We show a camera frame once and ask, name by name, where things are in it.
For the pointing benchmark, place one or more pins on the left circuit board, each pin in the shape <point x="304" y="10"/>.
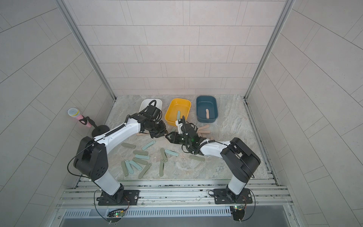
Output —
<point x="119" y="213"/>

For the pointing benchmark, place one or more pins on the circuit board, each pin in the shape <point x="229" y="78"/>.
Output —
<point x="237" y="212"/>
<point x="119" y="213"/>

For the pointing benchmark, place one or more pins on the white storage box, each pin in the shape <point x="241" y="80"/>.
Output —
<point x="146" y="102"/>

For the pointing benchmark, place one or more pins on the right circuit board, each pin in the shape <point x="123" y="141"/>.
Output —
<point x="237" y="212"/>

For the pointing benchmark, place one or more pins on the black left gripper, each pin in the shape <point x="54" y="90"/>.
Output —
<point x="163" y="130"/>

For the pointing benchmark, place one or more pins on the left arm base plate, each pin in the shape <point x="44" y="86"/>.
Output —
<point x="124" y="197"/>

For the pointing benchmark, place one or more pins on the dark teal storage box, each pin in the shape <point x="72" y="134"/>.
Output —
<point x="203" y="103"/>

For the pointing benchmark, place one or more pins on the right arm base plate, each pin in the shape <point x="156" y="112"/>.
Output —
<point x="225" y="196"/>

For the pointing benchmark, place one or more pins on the pink toy microphone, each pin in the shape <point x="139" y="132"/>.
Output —
<point x="75" y="113"/>

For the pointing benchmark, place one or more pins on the yellow storage box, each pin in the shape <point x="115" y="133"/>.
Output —
<point x="177" y="109"/>

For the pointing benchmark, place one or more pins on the aluminium rail frame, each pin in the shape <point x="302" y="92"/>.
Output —
<point x="174" y="193"/>

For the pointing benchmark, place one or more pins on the black microphone stand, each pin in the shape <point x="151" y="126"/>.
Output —
<point x="98" y="130"/>

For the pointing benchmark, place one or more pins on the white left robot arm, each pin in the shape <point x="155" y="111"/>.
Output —
<point x="92" y="156"/>

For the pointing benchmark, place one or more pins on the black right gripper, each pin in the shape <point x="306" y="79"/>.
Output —
<point x="175" y="137"/>

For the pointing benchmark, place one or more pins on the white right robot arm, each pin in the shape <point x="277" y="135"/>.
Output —
<point x="240" y="159"/>

